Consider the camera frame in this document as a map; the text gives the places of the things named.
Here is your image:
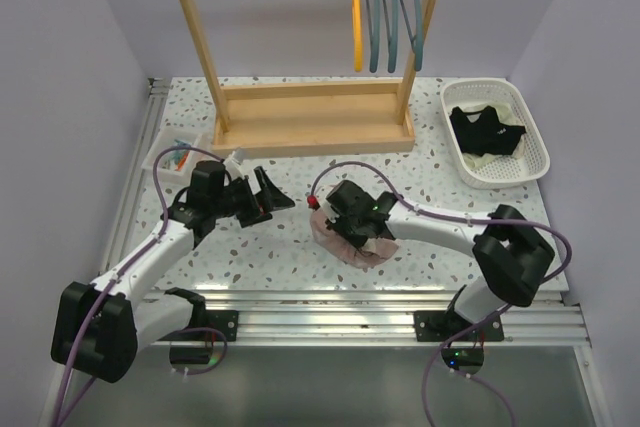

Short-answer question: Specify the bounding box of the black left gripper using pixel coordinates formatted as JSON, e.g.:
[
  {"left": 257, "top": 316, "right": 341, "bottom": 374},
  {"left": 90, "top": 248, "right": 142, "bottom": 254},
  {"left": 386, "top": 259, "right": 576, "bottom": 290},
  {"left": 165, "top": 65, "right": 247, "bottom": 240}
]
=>
[{"left": 211, "top": 167, "right": 293, "bottom": 228}]

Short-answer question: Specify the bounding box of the pink beige underwear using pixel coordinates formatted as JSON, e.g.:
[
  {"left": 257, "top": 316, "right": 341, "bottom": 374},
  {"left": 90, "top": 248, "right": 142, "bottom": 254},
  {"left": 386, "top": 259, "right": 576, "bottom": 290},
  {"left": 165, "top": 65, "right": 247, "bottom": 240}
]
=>
[{"left": 310, "top": 210, "right": 399, "bottom": 270}]

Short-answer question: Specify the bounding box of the black underwear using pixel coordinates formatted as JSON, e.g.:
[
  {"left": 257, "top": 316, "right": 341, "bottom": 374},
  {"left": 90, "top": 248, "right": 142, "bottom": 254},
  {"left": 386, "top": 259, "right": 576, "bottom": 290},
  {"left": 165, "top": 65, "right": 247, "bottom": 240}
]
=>
[{"left": 449, "top": 106, "right": 527, "bottom": 156}]

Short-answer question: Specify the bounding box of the yellow plastic hanger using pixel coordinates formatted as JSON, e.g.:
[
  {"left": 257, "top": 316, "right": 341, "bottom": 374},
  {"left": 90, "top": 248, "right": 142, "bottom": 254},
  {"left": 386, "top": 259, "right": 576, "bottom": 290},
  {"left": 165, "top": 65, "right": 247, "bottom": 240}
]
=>
[{"left": 351, "top": 0, "right": 363, "bottom": 72}]

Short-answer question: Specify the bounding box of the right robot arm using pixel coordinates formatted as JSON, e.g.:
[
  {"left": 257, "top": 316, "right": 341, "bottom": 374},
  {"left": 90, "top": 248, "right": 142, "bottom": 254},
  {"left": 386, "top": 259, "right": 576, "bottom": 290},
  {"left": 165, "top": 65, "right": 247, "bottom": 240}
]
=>
[{"left": 320, "top": 180, "right": 555, "bottom": 340}]

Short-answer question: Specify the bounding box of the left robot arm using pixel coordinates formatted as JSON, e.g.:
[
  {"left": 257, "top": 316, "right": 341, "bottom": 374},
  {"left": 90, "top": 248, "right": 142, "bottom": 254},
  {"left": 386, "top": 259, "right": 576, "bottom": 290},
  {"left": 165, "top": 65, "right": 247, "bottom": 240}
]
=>
[{"left": 51, "top": 160, "right": 295, "bottom": 383}]

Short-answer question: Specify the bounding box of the teal hanger middle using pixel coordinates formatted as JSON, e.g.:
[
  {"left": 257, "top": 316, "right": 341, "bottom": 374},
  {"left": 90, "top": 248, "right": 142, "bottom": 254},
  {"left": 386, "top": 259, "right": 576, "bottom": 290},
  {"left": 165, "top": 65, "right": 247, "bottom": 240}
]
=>
[{"left": 383, "top": 0, "right": 399, "bottom": 73}]

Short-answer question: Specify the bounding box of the teal hanger right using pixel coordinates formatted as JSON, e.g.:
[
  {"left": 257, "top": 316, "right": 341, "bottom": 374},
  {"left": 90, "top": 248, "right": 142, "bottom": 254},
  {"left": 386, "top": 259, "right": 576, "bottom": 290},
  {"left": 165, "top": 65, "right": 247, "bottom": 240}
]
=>
[{"left": 399, "top": 0, "right": 424, "bottom": 72}]

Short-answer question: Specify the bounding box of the small white tray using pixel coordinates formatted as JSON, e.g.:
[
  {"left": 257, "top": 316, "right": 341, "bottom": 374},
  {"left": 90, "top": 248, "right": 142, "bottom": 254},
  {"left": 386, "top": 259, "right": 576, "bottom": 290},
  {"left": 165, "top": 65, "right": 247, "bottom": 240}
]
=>
[{"left": 141, "top": 126, "right": 209, "bottom": 186}]

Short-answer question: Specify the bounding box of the wooden clothes rack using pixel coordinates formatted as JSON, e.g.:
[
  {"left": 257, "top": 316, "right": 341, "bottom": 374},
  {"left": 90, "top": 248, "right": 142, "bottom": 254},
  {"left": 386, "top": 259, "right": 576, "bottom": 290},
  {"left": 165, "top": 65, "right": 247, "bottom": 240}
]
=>
[{"left": 179, "top": 0, "right": 437, "bottom": 158}]

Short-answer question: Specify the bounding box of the white plastic basket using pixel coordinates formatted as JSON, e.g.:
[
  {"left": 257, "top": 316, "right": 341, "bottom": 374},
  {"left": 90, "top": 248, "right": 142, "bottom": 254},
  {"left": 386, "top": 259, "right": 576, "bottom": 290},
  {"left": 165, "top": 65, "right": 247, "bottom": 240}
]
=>
[{"left": 440, "top": 78, "right": 550, "bottom": 189}]

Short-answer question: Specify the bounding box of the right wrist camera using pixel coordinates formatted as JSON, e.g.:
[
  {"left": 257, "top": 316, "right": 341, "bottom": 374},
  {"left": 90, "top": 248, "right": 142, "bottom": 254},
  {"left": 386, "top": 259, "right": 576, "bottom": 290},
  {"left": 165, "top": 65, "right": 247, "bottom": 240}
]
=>
[{"left": 306, "top": 194, "right": 336, "bottom": 222}]

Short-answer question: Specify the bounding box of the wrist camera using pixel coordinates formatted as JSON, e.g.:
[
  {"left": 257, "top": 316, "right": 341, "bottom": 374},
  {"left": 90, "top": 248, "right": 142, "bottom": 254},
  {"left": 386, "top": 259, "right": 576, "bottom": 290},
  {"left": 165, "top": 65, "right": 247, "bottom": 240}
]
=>
[
  {"left": 306, "top": 194, "right": 336, "bottom": 222},
  {"left": 223, "top": 148, "right": 246, "bottom": 180}
]

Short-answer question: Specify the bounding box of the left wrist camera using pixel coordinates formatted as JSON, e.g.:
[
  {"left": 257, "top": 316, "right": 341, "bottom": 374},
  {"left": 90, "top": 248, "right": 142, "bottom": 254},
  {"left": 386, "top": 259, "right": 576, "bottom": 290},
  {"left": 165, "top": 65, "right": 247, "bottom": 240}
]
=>
[{"left": 223, "top": 148, "right": 246, "bottom": 180}]

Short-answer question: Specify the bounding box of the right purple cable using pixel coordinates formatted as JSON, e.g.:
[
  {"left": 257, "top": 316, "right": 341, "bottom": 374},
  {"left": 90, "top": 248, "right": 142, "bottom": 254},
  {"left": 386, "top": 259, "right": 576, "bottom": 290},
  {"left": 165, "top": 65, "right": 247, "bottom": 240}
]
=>
[{"left": 309, "top": 160, "right": 574, "bottom": 427}]

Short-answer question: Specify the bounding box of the purple cable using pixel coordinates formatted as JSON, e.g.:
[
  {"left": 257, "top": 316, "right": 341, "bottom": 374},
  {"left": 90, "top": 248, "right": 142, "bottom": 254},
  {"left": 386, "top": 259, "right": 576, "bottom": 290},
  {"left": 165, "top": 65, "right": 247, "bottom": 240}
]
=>
[
  {"left": 309, "top": 160, "right": 574, "bottom": 427},
  {"left": 49, "top": 145, "right": 226, "bottom": 427}
]

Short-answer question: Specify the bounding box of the aluminium rail frame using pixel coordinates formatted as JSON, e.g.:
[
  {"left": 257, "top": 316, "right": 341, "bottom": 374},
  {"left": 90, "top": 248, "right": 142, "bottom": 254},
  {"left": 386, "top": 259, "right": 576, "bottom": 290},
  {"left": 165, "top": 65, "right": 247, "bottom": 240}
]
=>
[{"left": 98, "top": 77, "right": 614, "bottom": 426}]

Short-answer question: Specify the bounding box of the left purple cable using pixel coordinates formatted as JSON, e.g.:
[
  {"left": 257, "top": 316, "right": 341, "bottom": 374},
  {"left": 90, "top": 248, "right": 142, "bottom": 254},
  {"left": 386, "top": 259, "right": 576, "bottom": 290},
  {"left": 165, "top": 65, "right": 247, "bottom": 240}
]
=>
[{"left": 49, "top": 145, "right": 226, "bottom": 427}]

